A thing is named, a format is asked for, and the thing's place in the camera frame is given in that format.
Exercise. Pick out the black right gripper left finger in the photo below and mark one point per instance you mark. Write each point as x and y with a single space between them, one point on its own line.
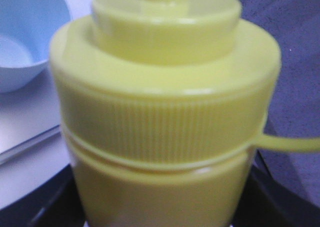
55 203

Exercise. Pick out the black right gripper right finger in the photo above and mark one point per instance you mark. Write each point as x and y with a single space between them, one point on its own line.
274 195

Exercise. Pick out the light blue plastic cup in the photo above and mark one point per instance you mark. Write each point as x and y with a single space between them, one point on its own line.
26 28

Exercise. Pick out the yellow squeeze bottle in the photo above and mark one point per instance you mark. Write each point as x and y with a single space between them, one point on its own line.
163 105

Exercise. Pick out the silver digital kitchen scale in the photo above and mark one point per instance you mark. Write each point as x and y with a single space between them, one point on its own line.
28 116

